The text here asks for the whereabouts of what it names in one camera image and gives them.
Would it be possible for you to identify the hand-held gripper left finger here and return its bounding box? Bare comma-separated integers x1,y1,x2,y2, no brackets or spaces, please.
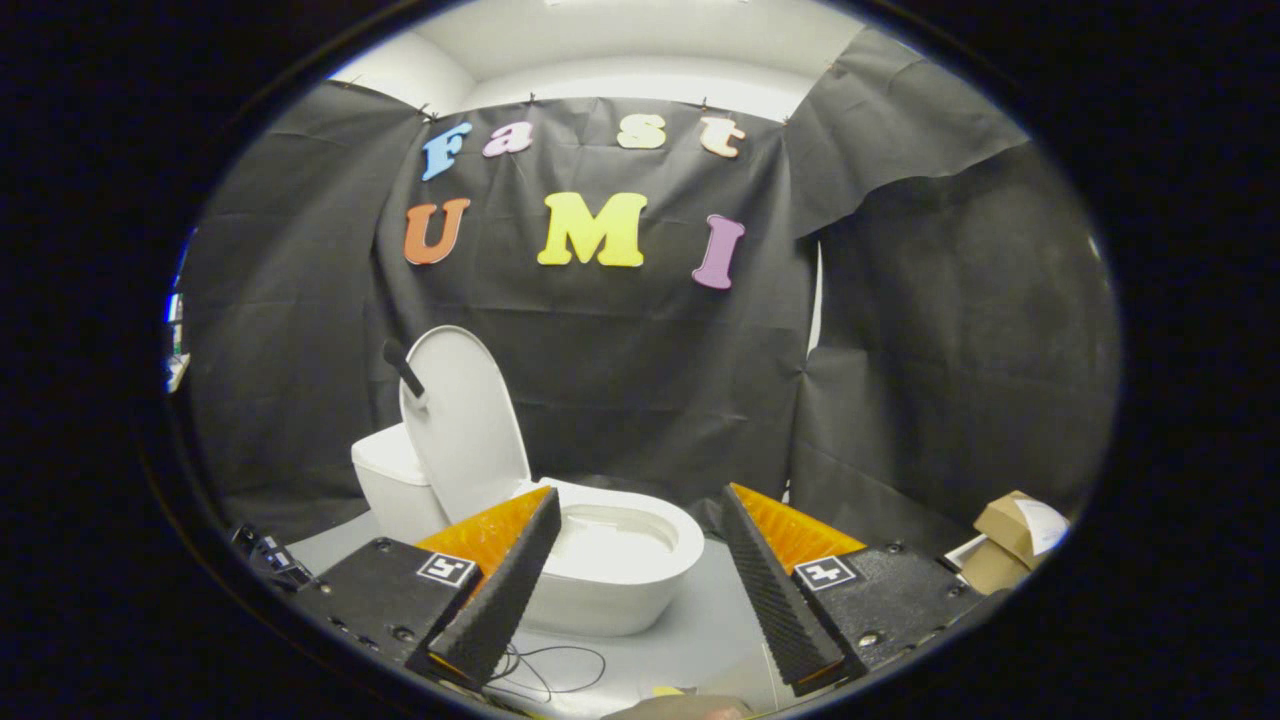
290,486,564,691

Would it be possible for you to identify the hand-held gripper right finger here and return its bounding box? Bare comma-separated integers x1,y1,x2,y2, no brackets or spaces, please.
719,482,1012,699

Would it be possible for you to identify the white toilet tank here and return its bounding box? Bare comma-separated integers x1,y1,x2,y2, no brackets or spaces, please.
350,422,453,547

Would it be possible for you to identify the cardboard box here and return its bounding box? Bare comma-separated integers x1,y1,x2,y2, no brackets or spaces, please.
958,540,1033,598
974,489,1072,572

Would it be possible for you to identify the black device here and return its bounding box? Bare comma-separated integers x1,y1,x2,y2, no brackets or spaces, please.
231,523,318,593

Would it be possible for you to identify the black backdrop cloth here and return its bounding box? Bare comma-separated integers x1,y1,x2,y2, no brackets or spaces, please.
175,28,1123,561

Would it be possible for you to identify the cluttered electronics equipment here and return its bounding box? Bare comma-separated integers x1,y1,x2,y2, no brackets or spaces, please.
164,288,193,393

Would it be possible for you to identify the thin black cable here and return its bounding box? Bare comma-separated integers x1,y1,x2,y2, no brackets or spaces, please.
488,642,609,703

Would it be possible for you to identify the black lid handle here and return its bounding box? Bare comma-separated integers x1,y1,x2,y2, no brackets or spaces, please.
382,339,428,400

